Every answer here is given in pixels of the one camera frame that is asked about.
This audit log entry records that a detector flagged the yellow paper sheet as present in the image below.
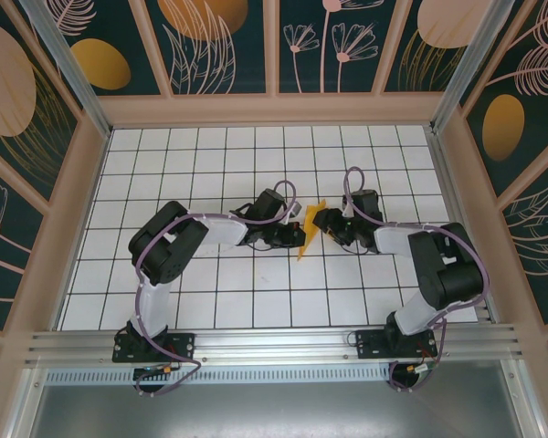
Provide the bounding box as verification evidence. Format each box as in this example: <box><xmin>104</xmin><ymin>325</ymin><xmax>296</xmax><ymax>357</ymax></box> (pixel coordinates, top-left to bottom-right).
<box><xmin>296</xmin><ymin>199</ymin><xmax>329</xmax><ymax>263</ymax></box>

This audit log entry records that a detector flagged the grey metal sheet panel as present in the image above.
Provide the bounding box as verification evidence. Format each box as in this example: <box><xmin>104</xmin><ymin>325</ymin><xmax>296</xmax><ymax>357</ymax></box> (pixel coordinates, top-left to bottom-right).
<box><xmin>26</xmin><ymin>381</ymin><xmax>526</xmax><ymax>438</ymax></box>

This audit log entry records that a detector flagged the small controller circuit board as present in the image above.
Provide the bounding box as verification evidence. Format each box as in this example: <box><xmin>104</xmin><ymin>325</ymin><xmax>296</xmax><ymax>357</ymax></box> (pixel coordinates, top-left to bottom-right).
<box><xmin>404</xmin><ymin>360</ymin><xmax>440</xmax><ymax>378</ymax></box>
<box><xmin>132</xmin><ymin>363</ymin><xmax>174</xmax><ymax>380</ymax></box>

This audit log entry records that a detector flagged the aluminium side rail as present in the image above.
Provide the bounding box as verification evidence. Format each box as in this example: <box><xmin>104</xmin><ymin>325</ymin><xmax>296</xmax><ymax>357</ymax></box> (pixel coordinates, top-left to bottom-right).
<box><xmin>427</xmin><ymin>127</ymin><xmax>493</xmax><ymax>324</ymax></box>

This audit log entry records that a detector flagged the aluminium mounting rail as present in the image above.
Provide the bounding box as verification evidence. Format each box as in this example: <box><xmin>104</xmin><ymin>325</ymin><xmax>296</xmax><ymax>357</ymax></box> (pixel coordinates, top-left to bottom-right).
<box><xmin>25</xmin><ymin>322</ymin><xmax>527</xmax><ymax>367</ymax></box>

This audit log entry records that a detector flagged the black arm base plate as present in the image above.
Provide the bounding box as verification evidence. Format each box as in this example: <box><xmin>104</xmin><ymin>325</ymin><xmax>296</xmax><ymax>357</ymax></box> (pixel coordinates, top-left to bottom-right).
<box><xmin>111</xmin><ymin>331</ymin><xmax>197</xmax><ymax>364</ymax></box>
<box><xmin>354</xmin><ymin>328</ymin><xmax>437</xmax><ymax>360</ymax></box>

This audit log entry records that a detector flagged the slotted cable duct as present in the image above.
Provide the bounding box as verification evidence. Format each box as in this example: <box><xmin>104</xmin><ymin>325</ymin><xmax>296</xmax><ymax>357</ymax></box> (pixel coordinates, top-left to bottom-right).
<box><xmin>45</xmin><ymin>367</ymin><xmax>394</xmax><ymax>385</ymax></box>

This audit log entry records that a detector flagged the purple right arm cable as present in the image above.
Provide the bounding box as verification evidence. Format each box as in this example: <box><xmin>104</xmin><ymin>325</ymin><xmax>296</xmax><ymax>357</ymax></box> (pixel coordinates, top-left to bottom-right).
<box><xmin>343</xmin><ymin>166</ymin><xmax>490</xmax><ymax>394</ymax></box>

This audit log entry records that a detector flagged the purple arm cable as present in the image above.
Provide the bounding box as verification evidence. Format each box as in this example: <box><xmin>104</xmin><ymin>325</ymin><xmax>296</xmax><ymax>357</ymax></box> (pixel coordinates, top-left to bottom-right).
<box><xmin>343</xmin><ymin>166</ymin><xmax>490</xmax><ymax>394</ymax></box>
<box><xmin>135</xmin><ymin>180</ymin><xmax>299</xmax><ymax>399</ymax></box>

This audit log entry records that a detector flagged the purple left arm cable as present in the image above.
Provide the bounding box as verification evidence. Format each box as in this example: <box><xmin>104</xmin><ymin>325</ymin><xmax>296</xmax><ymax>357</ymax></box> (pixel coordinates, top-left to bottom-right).
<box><xmin>135</xmin><ymin>180</ymin><xmax>299</xmax><ymax>399</ymax></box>

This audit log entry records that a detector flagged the aluminium corner post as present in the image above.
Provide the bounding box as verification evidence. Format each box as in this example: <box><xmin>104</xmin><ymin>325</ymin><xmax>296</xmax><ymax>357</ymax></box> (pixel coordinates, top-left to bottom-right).
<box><xmin>19</xmin><ymin>0</ymin><xmax>114</xmax><ymax>140</ymax></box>
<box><xmin>430</xmin><ymin>0</ymin><xmax>531</xmax><ymax>134</ymax></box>

